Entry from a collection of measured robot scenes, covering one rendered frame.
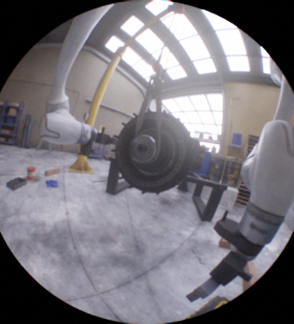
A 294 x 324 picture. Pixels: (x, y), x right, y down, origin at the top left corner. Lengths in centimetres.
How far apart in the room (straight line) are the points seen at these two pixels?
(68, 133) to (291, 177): 52
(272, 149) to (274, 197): 7
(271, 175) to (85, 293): 92
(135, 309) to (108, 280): 27
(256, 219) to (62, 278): 94
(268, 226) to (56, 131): 52
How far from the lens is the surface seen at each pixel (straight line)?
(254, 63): 665
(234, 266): 22
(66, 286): 89
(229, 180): 357
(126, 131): 67
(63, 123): 39
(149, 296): 88
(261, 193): 20
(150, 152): 52
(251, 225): 21
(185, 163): 61
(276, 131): 21
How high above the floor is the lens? 83
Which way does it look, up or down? 5 degrees down
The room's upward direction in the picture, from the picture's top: 13 degrees clockwise
